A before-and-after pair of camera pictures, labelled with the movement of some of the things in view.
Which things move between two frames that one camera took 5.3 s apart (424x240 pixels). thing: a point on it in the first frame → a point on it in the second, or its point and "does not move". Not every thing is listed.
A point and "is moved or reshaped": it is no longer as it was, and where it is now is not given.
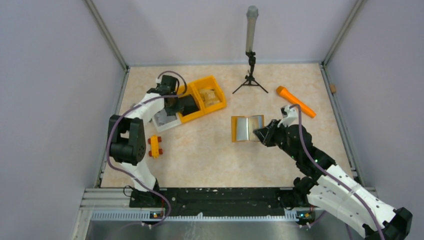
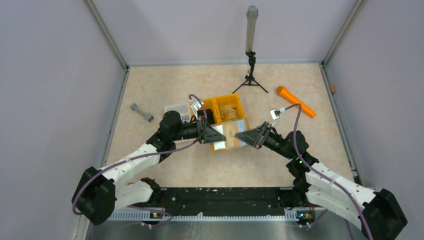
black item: [187, 105] → [209, 115]
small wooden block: [333, 88] does not move
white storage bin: [160, 128] is moved or reshaped
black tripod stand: [250, 80] does not move
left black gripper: [172, 111] → [207, 134]
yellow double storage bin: [193, 88] → [226, 107]
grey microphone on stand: [252, 14] does not move
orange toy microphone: [283, 91] does not move
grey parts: [161, 118] → [185, 118]
